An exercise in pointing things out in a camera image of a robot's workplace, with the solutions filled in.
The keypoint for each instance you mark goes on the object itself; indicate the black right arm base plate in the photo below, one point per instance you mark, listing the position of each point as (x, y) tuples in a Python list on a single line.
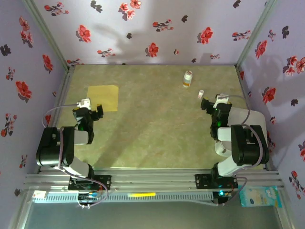
[(202, 181)]

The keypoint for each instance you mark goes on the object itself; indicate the yellow paper sheet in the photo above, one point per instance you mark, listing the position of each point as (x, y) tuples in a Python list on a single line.
[(102, 95)]

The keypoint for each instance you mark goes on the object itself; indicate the aluminium lower frame bar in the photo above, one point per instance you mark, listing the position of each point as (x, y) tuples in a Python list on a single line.
[(21, 210), (286, 210)]

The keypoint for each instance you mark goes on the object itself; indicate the small white sticker label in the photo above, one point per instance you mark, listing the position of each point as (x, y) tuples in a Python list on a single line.
[(39, 194)]

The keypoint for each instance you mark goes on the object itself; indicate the large white pill bottle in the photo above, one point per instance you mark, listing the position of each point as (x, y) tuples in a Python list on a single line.
[(187, 80)]

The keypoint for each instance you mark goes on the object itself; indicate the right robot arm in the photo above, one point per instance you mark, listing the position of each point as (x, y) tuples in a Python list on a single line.
[(250, 148)]

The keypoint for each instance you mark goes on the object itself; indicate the aluminium table side rail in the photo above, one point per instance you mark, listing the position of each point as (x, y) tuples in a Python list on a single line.
[(61, 95), (243, 86)]

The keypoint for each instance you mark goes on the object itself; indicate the blue wet wipes pack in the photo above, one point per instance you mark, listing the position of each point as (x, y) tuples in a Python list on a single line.
[(261, 196)]

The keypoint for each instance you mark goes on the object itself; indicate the long aluminium mounting rail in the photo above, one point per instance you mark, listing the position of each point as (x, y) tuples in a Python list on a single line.
[(152, 179)]

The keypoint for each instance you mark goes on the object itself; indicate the yellow label strip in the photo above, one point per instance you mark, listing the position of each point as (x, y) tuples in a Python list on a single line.
[(141, 194)]

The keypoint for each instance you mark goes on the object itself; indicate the aluminium corner post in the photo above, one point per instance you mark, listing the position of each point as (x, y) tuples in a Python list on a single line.
[(47, 33), (257, 31)]

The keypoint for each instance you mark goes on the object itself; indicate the small white pill bottle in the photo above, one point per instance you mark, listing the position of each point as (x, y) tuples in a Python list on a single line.
[(201, 94)]

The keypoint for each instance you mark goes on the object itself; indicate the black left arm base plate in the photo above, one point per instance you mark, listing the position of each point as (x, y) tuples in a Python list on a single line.
[(104, 182)]

